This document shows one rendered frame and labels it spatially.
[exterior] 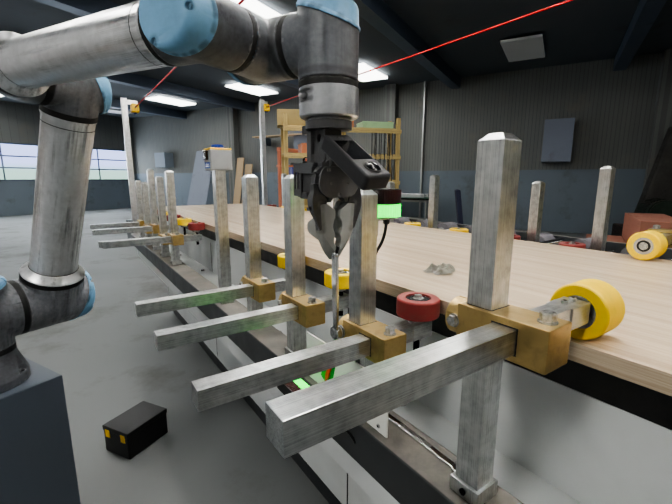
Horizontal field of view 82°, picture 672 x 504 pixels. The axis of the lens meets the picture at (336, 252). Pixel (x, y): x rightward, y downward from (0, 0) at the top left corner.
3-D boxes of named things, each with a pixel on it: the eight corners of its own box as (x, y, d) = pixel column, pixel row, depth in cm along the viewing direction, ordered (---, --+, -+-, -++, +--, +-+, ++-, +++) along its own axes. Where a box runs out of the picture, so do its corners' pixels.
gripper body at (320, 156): (330, 198, 68) (330, 126, 65) (361, 201, 61) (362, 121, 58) (292, 200, 63) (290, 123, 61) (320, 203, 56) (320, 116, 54)
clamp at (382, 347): (383, 369, 63) (384, 340, 62) (336, 341, 74) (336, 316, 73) (408, 360, 66) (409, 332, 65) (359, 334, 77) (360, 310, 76)
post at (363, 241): (358, 447, 73) (362, 189, 64) (347, 437, 76) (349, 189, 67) (373, 440, 75) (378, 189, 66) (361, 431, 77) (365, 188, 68)
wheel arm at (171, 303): (137, 321, 90) (136, 303, 89) (135, 316, 93) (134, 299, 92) (300, 290, 114) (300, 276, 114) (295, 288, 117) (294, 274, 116)
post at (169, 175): (173, 268, 193) (165, 170, 184) (172, 267, 196) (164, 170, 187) (181, 267, 195) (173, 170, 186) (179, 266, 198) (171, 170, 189)
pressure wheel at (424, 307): (416, 366, 69) (419, 304, 67) (386, 350, 75) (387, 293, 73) (446, 354, 73) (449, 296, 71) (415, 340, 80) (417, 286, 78)
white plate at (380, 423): (385, 439, 64) (386, 383, 62) (306, 374, 85) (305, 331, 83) (387, 437, 64) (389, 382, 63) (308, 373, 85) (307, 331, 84)
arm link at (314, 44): (314, 16, 62) (371, 3, 58) (315, 98, 65) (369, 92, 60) (279, -8, 54) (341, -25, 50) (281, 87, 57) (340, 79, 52)
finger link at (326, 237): (316, 254, 66) (317, 199, 64) (336, 260, 61) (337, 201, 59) (300, 255, 64) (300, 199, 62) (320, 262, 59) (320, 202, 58)
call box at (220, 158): (211, 172, 122) (209, 146, 121) (204, 172, 128) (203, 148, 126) (232, 172, 126) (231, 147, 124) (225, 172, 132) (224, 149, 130)
